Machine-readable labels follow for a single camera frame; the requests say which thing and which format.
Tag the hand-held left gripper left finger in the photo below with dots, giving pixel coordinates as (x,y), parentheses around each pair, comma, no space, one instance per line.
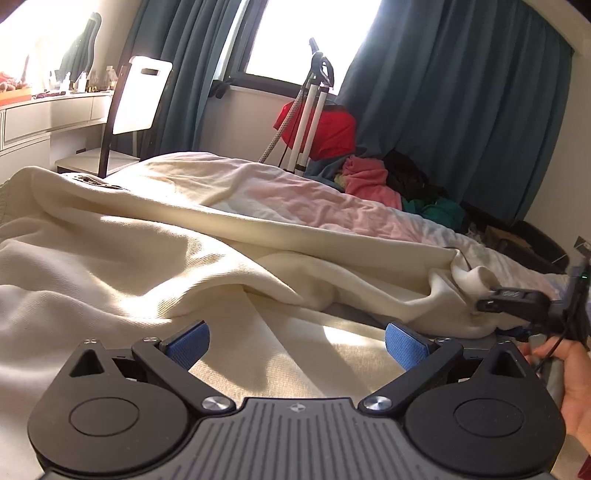
(187,346)

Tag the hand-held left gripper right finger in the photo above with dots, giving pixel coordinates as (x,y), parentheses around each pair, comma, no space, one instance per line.
(406,346)

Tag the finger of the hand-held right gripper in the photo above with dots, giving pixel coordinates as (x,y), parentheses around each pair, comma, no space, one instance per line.
(517,302)

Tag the cream white blanket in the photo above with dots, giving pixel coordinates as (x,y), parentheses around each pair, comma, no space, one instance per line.
(138,258)

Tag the person's right hand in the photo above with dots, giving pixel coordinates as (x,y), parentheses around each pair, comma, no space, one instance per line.
(577,387)

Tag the cardboard box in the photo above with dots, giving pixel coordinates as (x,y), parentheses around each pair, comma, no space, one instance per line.
(501,235)

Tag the white crumpled cloth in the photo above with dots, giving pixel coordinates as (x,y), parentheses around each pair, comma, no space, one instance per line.
(475,233)

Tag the green garment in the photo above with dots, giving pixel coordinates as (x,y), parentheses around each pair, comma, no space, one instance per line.
(443,212)

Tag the black garment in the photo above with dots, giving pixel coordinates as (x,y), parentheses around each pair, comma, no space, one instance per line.
(411,177)

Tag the pastel bed blanket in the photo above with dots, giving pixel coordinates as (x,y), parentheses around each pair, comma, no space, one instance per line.
(323,203)

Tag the pink garment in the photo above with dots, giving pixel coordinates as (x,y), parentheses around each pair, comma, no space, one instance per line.
(369,180)

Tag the grey blue cloth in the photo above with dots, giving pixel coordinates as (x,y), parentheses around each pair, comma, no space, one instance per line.
(323,168)

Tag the red garment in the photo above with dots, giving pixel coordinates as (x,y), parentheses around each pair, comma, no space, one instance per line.
(332,134)

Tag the white chair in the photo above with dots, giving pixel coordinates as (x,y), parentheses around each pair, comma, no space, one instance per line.
(138,97)

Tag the small black hanging object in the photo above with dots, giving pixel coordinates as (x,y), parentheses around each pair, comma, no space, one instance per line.
(220,88)

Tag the white dressing table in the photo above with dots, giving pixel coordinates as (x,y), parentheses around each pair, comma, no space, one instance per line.
(27,124)

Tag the narrow teal curtain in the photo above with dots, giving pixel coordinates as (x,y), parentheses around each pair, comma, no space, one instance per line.
(194,69)

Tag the row of cosmetic bottles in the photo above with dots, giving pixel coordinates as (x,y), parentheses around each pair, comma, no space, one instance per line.
(81,82)

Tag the garment steamer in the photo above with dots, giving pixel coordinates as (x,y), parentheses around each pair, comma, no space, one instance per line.
(323,64)

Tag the orange tray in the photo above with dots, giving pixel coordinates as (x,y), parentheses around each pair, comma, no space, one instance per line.
(16,94)

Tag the arched green mirror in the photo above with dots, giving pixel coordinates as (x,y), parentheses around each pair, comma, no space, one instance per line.
(83,50)

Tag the window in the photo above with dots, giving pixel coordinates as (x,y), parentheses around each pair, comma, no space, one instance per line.
(300,41)

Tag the wall socket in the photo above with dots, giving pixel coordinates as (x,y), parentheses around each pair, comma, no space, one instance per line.
(582,243)

